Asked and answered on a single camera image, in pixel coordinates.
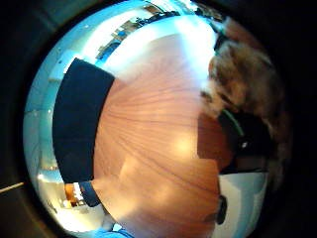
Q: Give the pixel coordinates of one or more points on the brown furry soft toy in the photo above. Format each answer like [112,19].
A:
[246,76]

